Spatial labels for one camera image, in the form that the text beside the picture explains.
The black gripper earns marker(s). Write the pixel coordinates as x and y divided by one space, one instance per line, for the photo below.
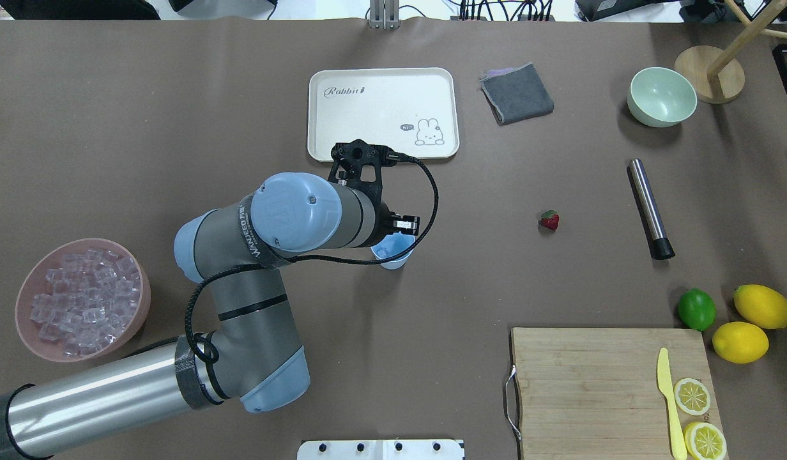
386 221

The red strawberry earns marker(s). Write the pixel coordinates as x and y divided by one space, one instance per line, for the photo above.
550 220

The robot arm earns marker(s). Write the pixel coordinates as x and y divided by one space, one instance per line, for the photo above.
240 339

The light blue cup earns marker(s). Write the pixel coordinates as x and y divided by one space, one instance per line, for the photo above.
390 246

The clear ice cubes pile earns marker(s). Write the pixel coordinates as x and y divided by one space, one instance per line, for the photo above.
84 303

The cream rabbit serving tray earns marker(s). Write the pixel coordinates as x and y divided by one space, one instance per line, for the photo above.
411 110

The grey folded cloth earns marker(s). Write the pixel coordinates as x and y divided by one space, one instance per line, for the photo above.
516 94

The pink bowl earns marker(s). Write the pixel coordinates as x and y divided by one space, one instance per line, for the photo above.
29 345

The mint green bowl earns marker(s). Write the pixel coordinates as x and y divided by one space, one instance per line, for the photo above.
659 97

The steel muddler black tip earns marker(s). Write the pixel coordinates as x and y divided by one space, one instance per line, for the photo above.
658 241

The bamboo cutting board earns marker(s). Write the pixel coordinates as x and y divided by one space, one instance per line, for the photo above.
591 392

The green lime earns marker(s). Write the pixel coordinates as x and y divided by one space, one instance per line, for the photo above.
697 310

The wooden mug tree stand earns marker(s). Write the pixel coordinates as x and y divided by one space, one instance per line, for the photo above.
715 74

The yellow plastic knife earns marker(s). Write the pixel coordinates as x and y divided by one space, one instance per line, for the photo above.
664 384

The lemon half upper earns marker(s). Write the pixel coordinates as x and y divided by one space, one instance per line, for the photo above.
692 396

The lemon half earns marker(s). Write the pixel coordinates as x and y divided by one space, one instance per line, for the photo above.
704 440
692 396

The yellow lemon lower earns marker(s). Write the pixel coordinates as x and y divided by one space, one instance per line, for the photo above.
740 343

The yellow lemon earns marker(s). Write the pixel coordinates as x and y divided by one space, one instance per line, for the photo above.
761 305
740 343

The yellow lemon upper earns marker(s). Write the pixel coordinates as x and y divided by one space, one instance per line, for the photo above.
761 305

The lemon half lower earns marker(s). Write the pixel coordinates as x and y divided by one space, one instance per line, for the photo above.
704 440

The aluminium camera post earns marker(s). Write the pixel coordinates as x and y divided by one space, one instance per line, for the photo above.
384 15

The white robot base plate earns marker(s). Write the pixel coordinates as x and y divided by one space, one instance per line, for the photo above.
382 449

